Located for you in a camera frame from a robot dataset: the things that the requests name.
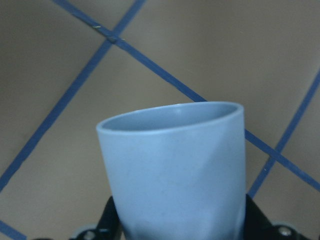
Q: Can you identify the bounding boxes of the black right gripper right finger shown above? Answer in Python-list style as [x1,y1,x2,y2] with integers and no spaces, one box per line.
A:
[243,194,273,240]

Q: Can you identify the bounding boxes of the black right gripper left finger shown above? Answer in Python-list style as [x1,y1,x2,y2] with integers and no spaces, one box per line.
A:
[96,196,122,240]

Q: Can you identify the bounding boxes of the light blue plastic cup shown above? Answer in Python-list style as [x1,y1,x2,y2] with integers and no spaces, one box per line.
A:
[96,101,246,240]

